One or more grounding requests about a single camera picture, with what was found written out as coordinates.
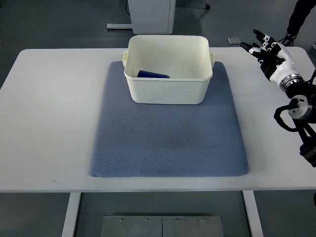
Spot white plastic box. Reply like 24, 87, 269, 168
122, 35, 214, 104

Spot blue textured mat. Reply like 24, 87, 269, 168
89, 61, 249, 178

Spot person leg dark trousers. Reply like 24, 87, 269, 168
286, 0, 316, 35

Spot white table leg left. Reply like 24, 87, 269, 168
61, 192, 81, 237

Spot small grey floor plate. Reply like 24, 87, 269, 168
227, 37, 240, 45

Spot white table leg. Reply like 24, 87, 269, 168
242, 191, 264, 237
61, 192, 81, 237

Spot black white sneaker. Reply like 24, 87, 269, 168
278, 32, 298, 47

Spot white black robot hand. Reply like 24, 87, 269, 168
239, 29, 303, 91

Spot metal floor plate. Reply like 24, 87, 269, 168
100, 215, 224, 237

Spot white cabinet base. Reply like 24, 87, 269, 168
107, 0, 176, 35

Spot blue enamel mug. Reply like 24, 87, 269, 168
137, 70, 170, 79

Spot white table leg right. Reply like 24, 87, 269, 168
242, 191, 264, 237

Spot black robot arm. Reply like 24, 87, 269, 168
274, 73, 316, 167

